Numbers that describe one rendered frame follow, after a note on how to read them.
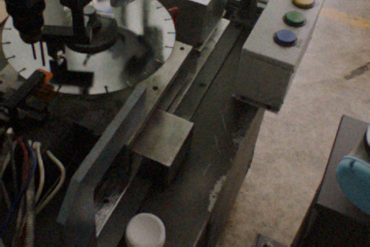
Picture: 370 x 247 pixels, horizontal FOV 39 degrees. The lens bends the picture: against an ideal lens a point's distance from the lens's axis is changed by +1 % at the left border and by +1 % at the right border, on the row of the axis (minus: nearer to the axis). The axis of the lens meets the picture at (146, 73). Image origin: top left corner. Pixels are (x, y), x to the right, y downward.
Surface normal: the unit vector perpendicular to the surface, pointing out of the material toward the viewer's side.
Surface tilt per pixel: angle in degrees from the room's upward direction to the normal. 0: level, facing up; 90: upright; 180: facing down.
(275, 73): 90
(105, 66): 0
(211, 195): 0
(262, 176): 0
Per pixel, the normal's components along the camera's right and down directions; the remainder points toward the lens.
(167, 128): 0.03, -0.70
